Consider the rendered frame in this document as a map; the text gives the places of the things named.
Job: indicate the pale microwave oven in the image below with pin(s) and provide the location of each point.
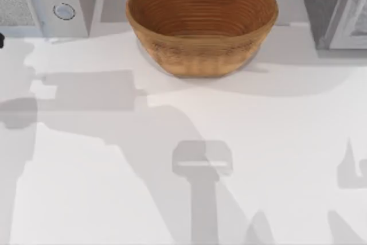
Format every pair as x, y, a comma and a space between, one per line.
43, 1

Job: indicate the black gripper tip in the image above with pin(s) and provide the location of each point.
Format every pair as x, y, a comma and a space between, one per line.
1, 39

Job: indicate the brown woven basket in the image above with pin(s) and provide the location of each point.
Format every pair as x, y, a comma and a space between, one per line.
200, 27

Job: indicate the small microwave knob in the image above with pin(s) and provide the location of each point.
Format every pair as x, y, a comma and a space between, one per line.
64, 11

